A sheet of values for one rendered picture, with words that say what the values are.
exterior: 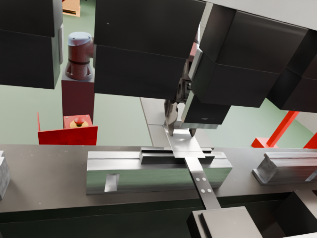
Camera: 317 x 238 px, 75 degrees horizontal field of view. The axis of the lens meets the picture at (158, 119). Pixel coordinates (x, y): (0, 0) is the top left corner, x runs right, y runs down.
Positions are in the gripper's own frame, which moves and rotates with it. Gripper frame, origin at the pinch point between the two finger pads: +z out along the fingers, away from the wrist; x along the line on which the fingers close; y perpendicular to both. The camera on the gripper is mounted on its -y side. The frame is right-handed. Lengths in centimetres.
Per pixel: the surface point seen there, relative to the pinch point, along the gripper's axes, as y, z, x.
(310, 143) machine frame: -24, 3, 85
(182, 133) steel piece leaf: -0.3, 0.4, 0.5
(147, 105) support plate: -11.3, -8.8, -7.3
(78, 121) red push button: -34.2, -3.3, -29.5
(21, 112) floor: -173, -16, -88
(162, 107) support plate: -10.5, -8.1, -2.4
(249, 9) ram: 30.3, -18.5, -3.0
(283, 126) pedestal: -106, -11, 162
